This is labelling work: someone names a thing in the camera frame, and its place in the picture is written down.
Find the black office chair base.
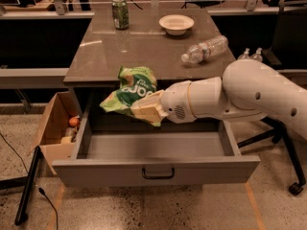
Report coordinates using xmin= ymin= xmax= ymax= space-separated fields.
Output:
xmin=237 ymin=117 xmax=306 ymax=196

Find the clear pump bottle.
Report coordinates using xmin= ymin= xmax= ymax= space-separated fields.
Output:
xmin=237 ymin=48 xmax=250 ymax=59
xmin=251 ymin=48 xmax=263 ymax=62

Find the right clear pump bottle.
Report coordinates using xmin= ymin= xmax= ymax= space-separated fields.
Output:
xmin=251 ymin=48 xmax=263 ymax=62

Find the green soda can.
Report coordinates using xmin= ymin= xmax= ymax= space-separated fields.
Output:
xmin=111 ymin=0 xmax=129 ymax=30

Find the open grey top drawer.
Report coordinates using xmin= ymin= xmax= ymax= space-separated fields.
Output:
xmin=53 ymin=92 xmax=260 ymax=187

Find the black flat bar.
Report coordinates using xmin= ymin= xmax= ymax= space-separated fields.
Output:
xmin=14 ymin=146 xmax=41 ymax=225

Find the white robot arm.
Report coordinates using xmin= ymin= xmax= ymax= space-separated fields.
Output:
xmin=131 ymin=59 xmax=307 ymax=138

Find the open cardboard box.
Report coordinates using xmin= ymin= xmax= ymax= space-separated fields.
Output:
xmin=30 ymin=92 xmax=77 ymax=174

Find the pale object in box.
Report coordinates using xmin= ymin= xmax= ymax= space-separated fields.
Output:
xmin=60 ymin=127 xmax=78 ymax=144

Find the clear plastic water bottle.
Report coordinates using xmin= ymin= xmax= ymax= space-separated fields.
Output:
xmin=181 ymin=35 xmax=228 ymax=63

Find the green rice chip bag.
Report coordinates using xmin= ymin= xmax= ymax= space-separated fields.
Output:
xmin=100 ymin=66 xmax=157 ymax=117

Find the white paper bowl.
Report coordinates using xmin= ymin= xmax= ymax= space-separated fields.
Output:
xmin=159 ymin=14 xmax=194 ymax=35

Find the orange fruit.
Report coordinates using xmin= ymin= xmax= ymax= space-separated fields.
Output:
xmin=68 ymin=117 xmax=80 ymax=127

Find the left clear pump bottle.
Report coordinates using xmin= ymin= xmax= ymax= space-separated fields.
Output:
xmin=237 ymin=48 xmax=250 ymax=59

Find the black drawer handle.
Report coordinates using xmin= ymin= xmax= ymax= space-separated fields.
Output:
xmin=142 ymin=168 xmax=176 ymax=180

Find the black floor cable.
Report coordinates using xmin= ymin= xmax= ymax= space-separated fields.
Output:
xmin=0 ymin=131 xmax=59 ymax=230

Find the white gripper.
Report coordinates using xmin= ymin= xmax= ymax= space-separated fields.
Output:
xmin=130 ymin=80 xmax=196 ymax=124

